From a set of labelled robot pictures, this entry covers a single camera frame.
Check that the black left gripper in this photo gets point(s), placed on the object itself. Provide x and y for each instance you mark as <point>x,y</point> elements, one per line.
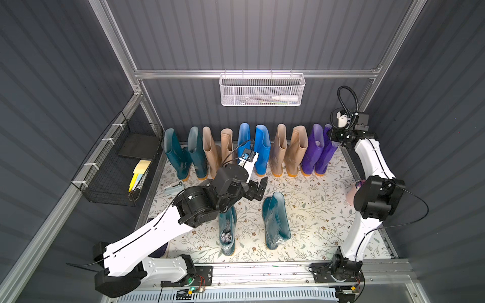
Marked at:
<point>256,187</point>

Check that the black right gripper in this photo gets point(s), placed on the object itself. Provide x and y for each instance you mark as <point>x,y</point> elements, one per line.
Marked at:
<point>341,134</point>

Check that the purple rain boot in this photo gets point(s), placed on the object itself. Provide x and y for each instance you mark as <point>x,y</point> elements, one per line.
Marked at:
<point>328,151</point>
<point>314,151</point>

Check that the beige rain boot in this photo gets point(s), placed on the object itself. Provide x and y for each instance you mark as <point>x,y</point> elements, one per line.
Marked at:
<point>227,147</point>
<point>278,151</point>
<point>296,150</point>
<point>212,151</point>

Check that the blue rain boot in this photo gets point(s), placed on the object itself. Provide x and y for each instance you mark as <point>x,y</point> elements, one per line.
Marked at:
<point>244,139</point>
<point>262,148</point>

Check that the teal rain boot back row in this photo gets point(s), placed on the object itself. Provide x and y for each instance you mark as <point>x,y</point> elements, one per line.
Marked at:
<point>196,152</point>

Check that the teal rain boot carried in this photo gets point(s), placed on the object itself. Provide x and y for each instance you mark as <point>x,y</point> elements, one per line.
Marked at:
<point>178,156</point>

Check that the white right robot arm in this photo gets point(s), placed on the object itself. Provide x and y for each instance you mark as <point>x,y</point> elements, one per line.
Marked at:
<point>375,200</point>

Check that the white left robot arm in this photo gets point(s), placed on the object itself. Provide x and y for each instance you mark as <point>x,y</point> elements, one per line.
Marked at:
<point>128,263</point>

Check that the pink pen cup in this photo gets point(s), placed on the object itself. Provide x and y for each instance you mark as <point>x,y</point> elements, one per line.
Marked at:
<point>353,190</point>

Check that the white tube in basket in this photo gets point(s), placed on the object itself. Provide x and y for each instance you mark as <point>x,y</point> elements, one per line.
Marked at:
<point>288,99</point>

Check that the small light blue box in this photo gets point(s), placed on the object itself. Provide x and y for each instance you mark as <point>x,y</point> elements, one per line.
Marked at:
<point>174,188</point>

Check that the yellow sticky notes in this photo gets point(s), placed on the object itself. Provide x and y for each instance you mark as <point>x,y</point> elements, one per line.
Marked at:
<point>139,174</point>

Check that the white vent grille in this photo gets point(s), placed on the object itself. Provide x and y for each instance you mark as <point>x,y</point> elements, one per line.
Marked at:
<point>319,294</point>

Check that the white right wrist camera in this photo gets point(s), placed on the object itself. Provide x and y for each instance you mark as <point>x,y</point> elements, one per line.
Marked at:
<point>342,119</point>

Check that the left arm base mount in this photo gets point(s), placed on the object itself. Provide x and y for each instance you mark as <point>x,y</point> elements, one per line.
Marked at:
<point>199,276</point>

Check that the white wire wall basket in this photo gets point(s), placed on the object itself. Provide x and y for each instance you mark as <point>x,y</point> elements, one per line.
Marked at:
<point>256,89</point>

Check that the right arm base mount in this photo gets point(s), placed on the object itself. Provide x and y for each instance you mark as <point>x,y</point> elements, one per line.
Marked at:
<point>340,269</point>

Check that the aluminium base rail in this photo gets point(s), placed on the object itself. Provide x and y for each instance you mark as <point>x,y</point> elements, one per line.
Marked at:
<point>297,273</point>

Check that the black wire side basket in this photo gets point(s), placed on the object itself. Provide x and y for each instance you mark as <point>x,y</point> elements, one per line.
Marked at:
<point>108,169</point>

